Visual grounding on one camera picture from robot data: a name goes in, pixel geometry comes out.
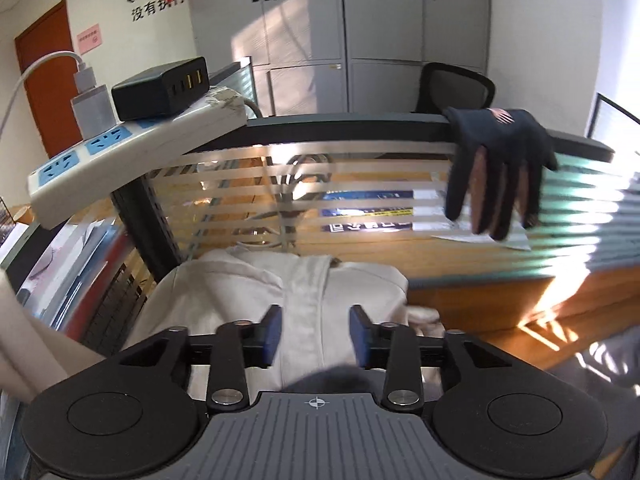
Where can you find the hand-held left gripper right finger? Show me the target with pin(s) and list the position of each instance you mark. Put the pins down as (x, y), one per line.
(361, 340)

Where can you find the white power adapter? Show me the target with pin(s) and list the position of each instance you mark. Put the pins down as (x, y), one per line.
(92, 105)

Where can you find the white paper sheet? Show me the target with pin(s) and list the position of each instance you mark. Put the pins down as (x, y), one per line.
(460, 237)

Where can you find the brown door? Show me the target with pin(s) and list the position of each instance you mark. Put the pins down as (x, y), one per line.
(42, 75)

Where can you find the black office chair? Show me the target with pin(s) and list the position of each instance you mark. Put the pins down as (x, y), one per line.
(452, 87)

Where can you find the black keyboard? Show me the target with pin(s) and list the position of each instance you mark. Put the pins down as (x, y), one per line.
(117, 305)

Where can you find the pink wall notice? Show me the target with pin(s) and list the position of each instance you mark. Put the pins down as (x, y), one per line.
(89, 39)

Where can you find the computer monitor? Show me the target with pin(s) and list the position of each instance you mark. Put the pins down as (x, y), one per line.
(617, 120)

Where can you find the blue printed sign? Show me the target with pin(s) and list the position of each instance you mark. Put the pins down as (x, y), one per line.
(370, 210)

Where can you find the white power strip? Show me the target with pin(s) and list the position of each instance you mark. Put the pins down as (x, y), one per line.
(150, 135)

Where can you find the black glove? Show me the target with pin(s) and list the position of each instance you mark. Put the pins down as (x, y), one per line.
(500, 140)

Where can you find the stack of folders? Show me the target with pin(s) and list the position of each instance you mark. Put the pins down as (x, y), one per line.
(45, 260)

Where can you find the grey metal cabinet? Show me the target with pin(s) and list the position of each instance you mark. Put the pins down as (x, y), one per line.
(300, 20)
(400, 20)

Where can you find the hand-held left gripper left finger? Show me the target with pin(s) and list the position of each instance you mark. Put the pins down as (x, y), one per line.
(270, 335)

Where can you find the black multi-port charger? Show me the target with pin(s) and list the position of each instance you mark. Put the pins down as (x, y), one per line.
(155, 87)

